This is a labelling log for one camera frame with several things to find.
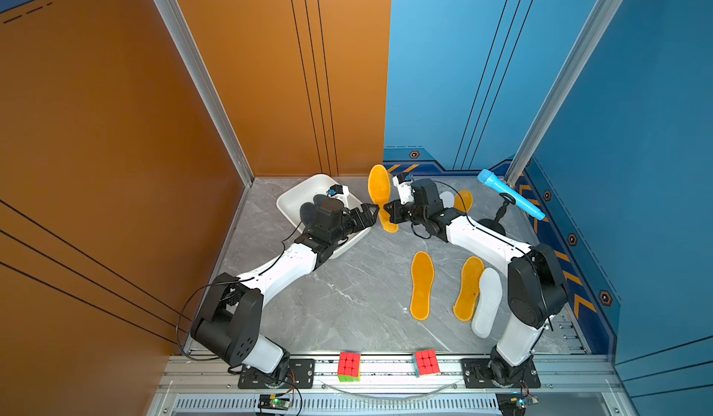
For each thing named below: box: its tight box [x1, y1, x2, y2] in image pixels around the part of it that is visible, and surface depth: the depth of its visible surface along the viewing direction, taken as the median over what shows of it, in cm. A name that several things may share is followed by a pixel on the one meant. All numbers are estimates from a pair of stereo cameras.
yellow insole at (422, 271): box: [409, 250, 435, 322], surface depth 91 cm
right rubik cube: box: [412, 349, 441, 378], surface depth 72 cm
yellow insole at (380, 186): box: [367, 164, 400, 234], surface depth 91 cm
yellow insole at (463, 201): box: [453, 189, 474, 214], surface depth 114 cm
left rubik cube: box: [337, 351, 362, 383], surface depth 72 cm
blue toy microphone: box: [478, 169, 546, 221], surface depth 88 cm
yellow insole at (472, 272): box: [453, 256, 485, 323], surface depth 87 cm
